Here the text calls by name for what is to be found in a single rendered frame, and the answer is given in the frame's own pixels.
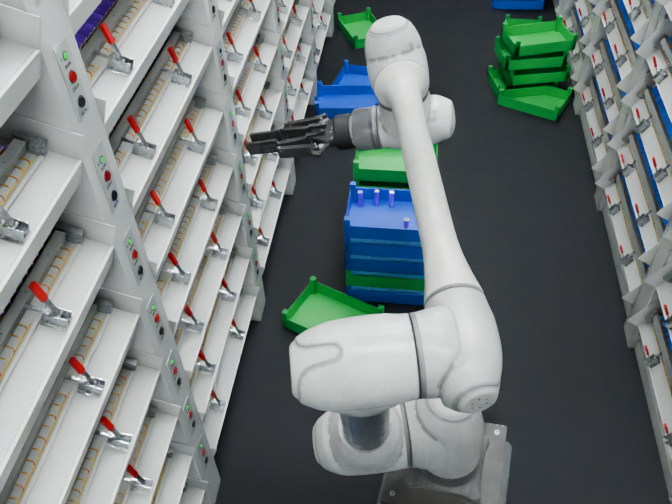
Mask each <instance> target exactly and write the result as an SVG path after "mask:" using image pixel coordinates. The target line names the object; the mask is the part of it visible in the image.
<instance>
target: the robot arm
mask: <svg viewBox="0 0 672 504"><path fill-rule="evenodd" d="M365 57H366V63H367V72H368V77H369V80H370V84H371V87H372V90H373V92H374V94H375V95H376V97H377V98H378V102H379V105H378V106H372V107H365V108H357V109H354V110H353V111H352V113H346V114H339V115H335V116H334V118H333V120H329V119H328V116H327V113H323V114H321V115H318V116H314V117H309V118H304V119H299V120H294V121H289V122H285V123H284V127H281V128H280V129H277V130H269V131H262V132H254V133H250V135H249V136H250V138H251V141H252V142H247V143H246V147H247V149H248V152H249V154H250V155H257V154H266V153H274V152H278V154H279V157H280V158H294V157H310V156H312V157H317V158H320V157H322V153H321V152H322V151H323V150H324V149H328V148H330V147H337V148H338V149H339V150H347V149H355V148H356V149H357V150H358V151H366V150H374V149H382V148H392V149H397V150H400V149H401V151H402V155H403V160H404V165H405V170H406V174H407V179H408V184H409V189H410V193H411V198H412V203H413V208H414V212H415V217H416V222H417V226H418V231H419V236H420V241H421V246H422V253H423V261H424V310H420V311H417V312H412V313H403V314H390V313H383V314H370V315H361V316H355V317H348V318H342V319H337V320H332V321H328V322H324V323H321V324H319V325H316V326H314V327H312V328H310V329H308V330H306V331H304V332H303V333H301V334H300V335H298V336H296V338H295V340H294V341H293V342H292V343H291V344H290V346H289V359H290V373H291V386H292V394H293V395H294V397H295V398H297V399H298V400H299V402H300V403H301V404H303V405H306V406H308V407H311V408H314V409H317V410H320V411H327V412H325V413H324V414H323V415H322V416H321V417H319V418H318V419H317V421H316V423H315V425H314V426H313V431H312V440H313V449H314V454H315V458H316V460H317V462H318V463H319V464H320V465H321V466H322V467H323V468H324V469H326V470H328V471H330V472H333V473H336V474H339V475H345V476H353V475H368V474H377V473H385V472H391V471H396V470H401V469H406V468H411V470H410V472H409V473H408V475H407V477H406V485H407V486H408V487H410V488H424V489H428V490H432V491H436V492H440V493H444V494H449V495H453V496H457V497H461V498H464V499H466V500H467V501H469V502H471V503H477V502H479V501H480V499H481V492H480V481H481V475H482V469H483V464H484V458H485V453H486V450H487V448H488V447H489V444H490V439H489V438H488V437H487V436H486V435H484V420H483V416H482V413H481V411H483V410H485V409H487V408H489V407H490V406H492V405H493V404H494V403H495V402H496V400H497V398H498V394H499V389H500V382H501V374H502V347H501V341H500V336H499V332H498V328H497V324H496V321H495V317H494V315H493V313H492V311H491V309H490V306H489V304H488V302H487V300H486V297H485V295H484V292H483V290H482V288H481V287H480V285H479V283H478V281H477V280H476V278H475V276H474V275H473V273H472V271H471V269H470V267H469V265H468V263H467V261H466V259H465V257H464V255H463V253H462V250H461V248H460V245H459V242H458V239H457V236H456V233H455V229H454V226H453V222H452V218H451V214H450V210H449V207H448V203H447V199H446V195H445V191H444V187H443V183H442V179H441V176H440V172H439V168H438V164H437V160H436V156H435V153H434V149H433V144H436V143H440V142H442V141H445V140H447V139H449V138H450V137H451V136H452V134H453V132H454V129H455V123H456V119H455V111H454V106H453V102H452V101H451V100H450V99H448V98H445V97H443V96H440V95H430V93H429V90H428V88H429V69H428V63H427V58H426V54H425V51H424V49H423V46H422V42H421V39H420V36H419V34H418V32H417V30H416V29H415V27H414V26H413V24H412V23H411V22H410V21H409V20H408V19H405V18H403V17H401V16H387V17H384V18H381V19H379V20H377V21H376V22H374V23H373V25H372V26H371V27H370V28H369V30H368V32H367V35H366V40H365ZM290 126H291V127H290ZM310 138H311V139H310ZM286 139H287V140H286ZM311 141H312V142H311Z"/></svg>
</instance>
